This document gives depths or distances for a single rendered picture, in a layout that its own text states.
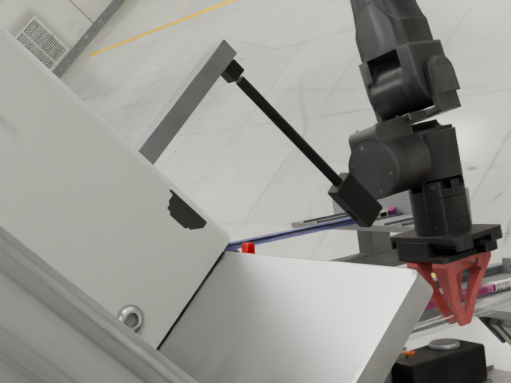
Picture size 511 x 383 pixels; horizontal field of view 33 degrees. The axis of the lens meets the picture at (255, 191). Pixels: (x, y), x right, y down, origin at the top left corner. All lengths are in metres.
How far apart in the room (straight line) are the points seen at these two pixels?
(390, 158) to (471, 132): 2.15
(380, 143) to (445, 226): 0.12
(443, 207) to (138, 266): 0.62
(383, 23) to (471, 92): 2.26
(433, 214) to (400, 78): 0.14
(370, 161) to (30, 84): 0.58
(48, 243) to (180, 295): 0.05
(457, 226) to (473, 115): 2.15
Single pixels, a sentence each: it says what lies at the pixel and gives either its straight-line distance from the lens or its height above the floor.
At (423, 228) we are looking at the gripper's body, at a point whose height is 1.03.
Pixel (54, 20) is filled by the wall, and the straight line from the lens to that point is 8.92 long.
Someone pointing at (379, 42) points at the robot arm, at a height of 1.18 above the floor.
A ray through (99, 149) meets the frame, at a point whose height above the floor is 1.45.
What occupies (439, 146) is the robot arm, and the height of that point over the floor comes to 1.08.
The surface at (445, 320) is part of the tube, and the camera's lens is 0.90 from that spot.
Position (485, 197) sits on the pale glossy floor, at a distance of 2.65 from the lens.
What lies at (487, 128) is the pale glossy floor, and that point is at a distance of 2.91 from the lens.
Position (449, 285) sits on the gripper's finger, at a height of 0.98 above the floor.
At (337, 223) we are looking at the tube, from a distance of 1.42.
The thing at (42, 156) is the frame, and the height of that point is 1.46.
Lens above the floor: 1.52
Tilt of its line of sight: 24 degrees down
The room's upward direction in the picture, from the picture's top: 46 degrees counter-clockwise
